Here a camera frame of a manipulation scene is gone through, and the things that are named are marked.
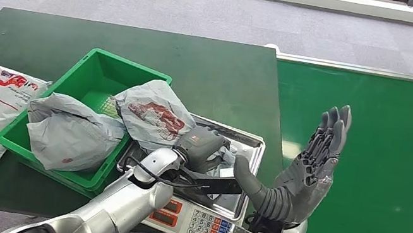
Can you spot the green conveyor belt machine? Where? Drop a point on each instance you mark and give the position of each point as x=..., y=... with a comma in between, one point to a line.
x=393, y=165

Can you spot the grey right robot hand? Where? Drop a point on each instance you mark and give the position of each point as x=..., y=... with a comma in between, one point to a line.
x=294, y=195

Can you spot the green plastic crate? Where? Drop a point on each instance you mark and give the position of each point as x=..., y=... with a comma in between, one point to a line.
x=104, y=68

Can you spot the grey mailer bag red print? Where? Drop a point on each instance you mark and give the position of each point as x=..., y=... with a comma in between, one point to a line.
x=155, y=115

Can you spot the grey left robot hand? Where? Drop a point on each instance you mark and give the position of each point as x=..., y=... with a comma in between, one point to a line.
x=201, y=146

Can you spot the white electronic scale body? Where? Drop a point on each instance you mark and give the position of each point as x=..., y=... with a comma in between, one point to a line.
x=208, y=228

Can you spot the plain grey mailer bag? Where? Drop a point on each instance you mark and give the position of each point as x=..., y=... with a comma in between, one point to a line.
x=63, y=133

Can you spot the steel scale tray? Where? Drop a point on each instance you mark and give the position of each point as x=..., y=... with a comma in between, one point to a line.
x=247, y=148

